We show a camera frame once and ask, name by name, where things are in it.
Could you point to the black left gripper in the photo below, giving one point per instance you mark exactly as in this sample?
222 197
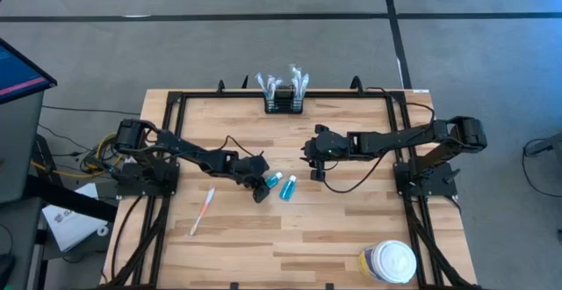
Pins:
252 166

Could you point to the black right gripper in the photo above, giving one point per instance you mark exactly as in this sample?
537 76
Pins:
329 147

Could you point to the blue mouthwash bottle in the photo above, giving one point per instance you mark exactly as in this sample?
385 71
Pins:
274 179
287 190

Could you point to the clear-wrapped toothbrush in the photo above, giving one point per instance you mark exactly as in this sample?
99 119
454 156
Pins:
269 88
293 77

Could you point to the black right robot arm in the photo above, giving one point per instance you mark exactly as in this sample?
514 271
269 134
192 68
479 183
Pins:
395 139

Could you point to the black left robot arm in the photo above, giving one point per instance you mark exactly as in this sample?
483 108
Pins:
184 149

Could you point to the wrapped orange toothbrush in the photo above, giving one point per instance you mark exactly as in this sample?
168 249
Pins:
203 211

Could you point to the black table clamp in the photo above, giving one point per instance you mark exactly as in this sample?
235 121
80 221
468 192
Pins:
245 83
221 87
358 85

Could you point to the white booklet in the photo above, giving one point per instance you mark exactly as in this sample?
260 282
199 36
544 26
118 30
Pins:
70 224

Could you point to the black stand beam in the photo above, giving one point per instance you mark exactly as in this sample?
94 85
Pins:
66 197

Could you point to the grey cabinet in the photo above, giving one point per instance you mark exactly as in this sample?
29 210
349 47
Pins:
17 149

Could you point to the large display screen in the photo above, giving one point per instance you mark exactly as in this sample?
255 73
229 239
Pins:
17 74

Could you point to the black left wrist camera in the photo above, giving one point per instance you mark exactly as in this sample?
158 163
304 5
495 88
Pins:
261 193

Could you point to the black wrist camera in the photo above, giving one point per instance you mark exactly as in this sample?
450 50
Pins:
317 175
261 193

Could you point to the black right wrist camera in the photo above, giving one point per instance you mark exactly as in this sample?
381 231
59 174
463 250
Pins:
317 175

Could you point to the black aluminium table frame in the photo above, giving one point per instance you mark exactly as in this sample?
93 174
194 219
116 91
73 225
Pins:
219 94

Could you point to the black edge bracket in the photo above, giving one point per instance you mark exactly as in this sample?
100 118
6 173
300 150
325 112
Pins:
329 287
234 286

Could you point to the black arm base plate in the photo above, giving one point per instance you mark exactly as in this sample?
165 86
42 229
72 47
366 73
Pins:
439 184
131 189

